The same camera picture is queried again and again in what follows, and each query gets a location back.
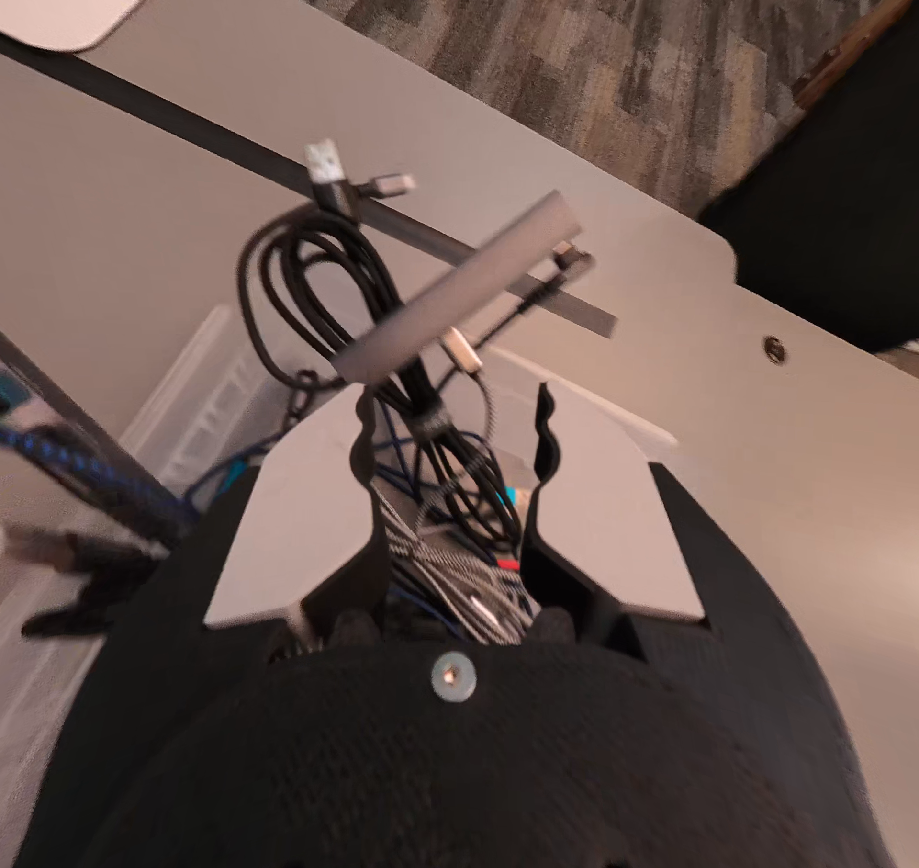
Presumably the dark grey usb hub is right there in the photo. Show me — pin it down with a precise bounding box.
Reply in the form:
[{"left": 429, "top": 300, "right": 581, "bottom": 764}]
[{"left": 334, "top": 191, "right": 584, "bottom": 384}]

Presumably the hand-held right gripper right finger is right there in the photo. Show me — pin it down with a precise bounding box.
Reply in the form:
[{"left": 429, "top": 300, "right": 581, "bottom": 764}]
[{"left": 520, "top": 381, "right": 706, "bottom": 635}]

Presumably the black cable with strap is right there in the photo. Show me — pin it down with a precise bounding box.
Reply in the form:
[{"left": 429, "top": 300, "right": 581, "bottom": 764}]
[{"left": 235, "top": 137, "right": 525, "bottom": 549}]

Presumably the thin blue cable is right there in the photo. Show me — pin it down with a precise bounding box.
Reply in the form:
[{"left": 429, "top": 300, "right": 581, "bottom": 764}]
[{"left": 377, "top": 394, "right": 504, "bottom": 499}]

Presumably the black office chair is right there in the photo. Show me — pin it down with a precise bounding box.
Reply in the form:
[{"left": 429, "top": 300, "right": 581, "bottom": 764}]
[{"left": 698, "top": 42, "right": 919, "bottom": 355}]

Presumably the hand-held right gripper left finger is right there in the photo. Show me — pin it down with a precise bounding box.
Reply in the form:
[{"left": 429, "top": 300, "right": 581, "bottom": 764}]
[{"left": 203, "top": 388, "right": 396, "bottom": 639}]

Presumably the blue braided cable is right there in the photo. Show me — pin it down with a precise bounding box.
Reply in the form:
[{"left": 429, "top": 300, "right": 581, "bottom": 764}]
[{"left": 0, "top": 369, "right": 195, "bottom": 639}]

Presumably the clear plastic bin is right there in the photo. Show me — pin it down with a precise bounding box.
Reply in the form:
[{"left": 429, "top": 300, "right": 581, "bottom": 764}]
[{"left": 118, "top": 304, "right": 679, "bottom": 643}]

